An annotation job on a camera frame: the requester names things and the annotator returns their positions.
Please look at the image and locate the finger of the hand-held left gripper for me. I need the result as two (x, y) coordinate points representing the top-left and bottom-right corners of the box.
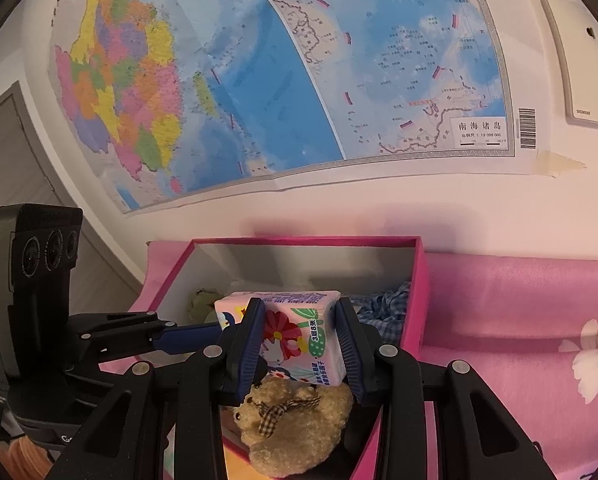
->
(79, 322), (226, 363)
(69, 311), (177, 333)

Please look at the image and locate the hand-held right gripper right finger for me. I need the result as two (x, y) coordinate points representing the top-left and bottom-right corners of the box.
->
(331, 297), (557, 480)

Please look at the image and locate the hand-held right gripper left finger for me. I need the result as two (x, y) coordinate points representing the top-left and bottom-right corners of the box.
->
(44, 297), (268, 480)

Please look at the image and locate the blue checkered cloth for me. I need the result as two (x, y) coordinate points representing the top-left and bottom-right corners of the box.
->
(351, 281), (412, 348)

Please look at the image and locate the small pink floral tissue pack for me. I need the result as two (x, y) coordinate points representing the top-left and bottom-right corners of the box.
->
(214, 289), (342, 387)

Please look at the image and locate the pink cardboard box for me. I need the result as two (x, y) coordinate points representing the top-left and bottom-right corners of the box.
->
(144, 236), (430, 480)

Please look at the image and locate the beige teddy bear plush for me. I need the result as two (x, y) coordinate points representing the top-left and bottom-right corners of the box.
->
(231, 377), (355, 478)

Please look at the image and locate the person's left forearm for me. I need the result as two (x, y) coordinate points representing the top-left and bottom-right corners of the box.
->
(0, 432), (54, 480)

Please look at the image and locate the grey door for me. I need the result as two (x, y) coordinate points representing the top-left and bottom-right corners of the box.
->
(0, 81), (144, 321)

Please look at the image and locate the pink floral bedsheet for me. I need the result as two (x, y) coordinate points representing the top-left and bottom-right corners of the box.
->
(129, 240), (598, 480)

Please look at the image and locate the beige tape strip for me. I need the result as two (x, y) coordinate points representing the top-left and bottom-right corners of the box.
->
(535, 150), (587, 178)

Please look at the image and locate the colourful wall map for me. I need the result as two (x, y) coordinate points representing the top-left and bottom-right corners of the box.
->
(49, 0), (517, 216)

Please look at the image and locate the white wall socket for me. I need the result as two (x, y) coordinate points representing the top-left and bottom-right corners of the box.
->
(538, 0), (598, 133)

